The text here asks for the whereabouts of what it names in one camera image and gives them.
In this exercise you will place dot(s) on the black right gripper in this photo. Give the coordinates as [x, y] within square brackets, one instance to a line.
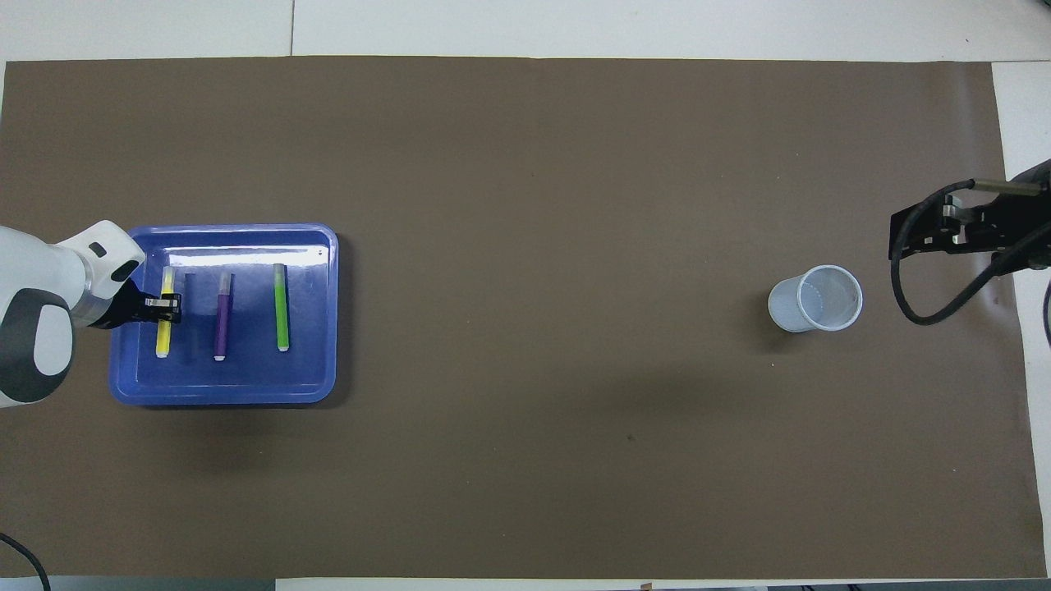
[1022, 222]

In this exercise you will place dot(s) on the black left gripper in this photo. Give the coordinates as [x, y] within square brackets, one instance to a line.
[123, 308]

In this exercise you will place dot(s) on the yellow pen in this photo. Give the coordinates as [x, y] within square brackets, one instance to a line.
[164, 336]

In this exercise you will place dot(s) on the purple pen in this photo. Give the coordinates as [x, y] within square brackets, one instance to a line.
[222, 324]

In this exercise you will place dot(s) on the green pen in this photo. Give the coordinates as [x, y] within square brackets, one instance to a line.
[282, 312]

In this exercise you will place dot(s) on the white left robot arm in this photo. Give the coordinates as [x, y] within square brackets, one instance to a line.
[41, 328]

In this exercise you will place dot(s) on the blue plastic tray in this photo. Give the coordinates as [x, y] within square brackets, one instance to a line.
[246, 377]

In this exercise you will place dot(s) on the clear plastic cup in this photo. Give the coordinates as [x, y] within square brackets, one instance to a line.
[800, 308]

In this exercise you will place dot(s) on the brown paper table mat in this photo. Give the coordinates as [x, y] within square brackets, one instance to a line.
[525, 246]

